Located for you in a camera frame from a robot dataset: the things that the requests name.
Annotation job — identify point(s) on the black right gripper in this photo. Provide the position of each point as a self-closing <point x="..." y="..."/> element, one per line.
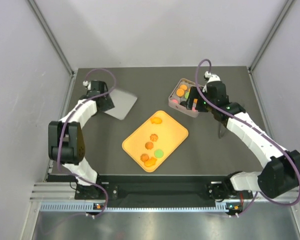
<point x="194" y="94"/>

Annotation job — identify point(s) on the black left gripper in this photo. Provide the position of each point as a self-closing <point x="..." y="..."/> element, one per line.
<point x="109" y="104"/>

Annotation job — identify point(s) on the green sandwich cookie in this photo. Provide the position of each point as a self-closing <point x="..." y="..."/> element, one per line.
<point x="186" y="96"/>
<point x="158" y="153"/>

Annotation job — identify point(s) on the round tan dotted biscuit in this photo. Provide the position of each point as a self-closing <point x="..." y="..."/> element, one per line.
<point x="183" y="87"/>

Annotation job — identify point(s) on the silver tin lid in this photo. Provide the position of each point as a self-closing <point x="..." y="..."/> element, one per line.
<point x="123" y="102"/>

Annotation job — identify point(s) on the metal serving tongs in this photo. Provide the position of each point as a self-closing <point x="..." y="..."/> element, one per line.
<point x="222" y="129"/>

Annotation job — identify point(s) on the black sandwich cookie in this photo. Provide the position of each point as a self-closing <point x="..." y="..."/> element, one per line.
<point x="183" y="103"/>

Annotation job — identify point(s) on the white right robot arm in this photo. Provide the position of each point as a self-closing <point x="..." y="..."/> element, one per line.
<point x="280" y="167"/>

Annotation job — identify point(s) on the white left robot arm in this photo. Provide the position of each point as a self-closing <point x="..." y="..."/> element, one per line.
<point x="66" y="144"/>

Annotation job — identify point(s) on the pink cookie tin box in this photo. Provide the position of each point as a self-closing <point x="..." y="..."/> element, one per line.
<point x="178" y="107"/>

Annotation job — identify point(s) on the orange fish cookie upper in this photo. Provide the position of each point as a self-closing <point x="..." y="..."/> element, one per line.
<point x="156" y="120"/>

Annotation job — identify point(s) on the orange fish cookie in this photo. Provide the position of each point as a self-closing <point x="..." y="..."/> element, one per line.
<point x="150" y="162"/>
<point x="156" y="120"/>

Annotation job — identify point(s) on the yellow plastic tray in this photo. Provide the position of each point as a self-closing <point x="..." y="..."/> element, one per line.
<point x="171" y="134"/>

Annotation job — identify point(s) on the tan flower cookie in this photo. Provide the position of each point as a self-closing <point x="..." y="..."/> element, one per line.
<point x="154" y="137"/>

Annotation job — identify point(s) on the tan swirl cookie middle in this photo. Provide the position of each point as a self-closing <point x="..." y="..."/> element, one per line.
<point x="149" y="145"/>

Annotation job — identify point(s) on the tan swirl cookie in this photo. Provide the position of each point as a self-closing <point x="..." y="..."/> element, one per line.
<point x="144" y="157"/>
<point x="149" y="145"/>

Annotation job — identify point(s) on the tan swirl cookie lower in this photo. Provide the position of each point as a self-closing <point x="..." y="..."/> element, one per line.
<point x="144" y="157"/>

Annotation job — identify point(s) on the orange fish cookie lower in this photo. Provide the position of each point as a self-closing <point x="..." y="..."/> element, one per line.
<point x="150" y="162"/>

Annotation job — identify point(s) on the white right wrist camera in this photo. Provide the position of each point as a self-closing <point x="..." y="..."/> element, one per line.
<point x="210" y="77"/>

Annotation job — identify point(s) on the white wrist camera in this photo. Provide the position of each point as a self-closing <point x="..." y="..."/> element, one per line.
<point x="210" y="77"/>
<point x="87" y="84"/>

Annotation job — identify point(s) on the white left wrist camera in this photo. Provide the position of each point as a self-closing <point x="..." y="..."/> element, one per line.
<point x="87" y="84"/>

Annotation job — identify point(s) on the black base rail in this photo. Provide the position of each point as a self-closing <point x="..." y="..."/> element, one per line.
<point x="165" y="190"/>

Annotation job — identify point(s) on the aluminium frame post left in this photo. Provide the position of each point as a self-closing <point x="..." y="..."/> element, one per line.
<point x="50" y="35"/>

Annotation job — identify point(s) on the aluminium frame post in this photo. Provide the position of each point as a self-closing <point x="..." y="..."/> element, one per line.
<point x="288" y="4"/>
<point x="50" y="35"/>

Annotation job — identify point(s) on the grey slotted cable duct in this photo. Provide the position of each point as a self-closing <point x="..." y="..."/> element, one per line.
<point x="91" y="207"/>

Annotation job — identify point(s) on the aluminium frame post right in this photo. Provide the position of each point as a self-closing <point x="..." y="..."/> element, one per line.
<point x="288" y="4"/>

